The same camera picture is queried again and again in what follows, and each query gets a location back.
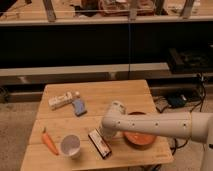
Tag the black power adapter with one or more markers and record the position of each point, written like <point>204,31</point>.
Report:
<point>176,101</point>

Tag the white paper cup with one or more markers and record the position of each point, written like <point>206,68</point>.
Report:
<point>70,146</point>

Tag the white rectangular box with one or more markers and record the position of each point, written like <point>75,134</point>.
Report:
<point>59,101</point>

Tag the orange toy carrot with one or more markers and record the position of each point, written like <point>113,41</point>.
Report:
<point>47,140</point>

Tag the black whiteboard eraser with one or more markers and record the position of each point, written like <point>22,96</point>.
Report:
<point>100,144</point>

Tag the blue sponge block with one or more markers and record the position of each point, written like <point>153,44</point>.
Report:
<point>79,107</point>

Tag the wooden table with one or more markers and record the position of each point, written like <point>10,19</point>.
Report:
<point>135,95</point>

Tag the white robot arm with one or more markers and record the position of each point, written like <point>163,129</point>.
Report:
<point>195,126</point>

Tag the black equipment on shelf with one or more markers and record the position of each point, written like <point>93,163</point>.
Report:
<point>190,61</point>

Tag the orange bowl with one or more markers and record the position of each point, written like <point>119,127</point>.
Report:
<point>139,139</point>

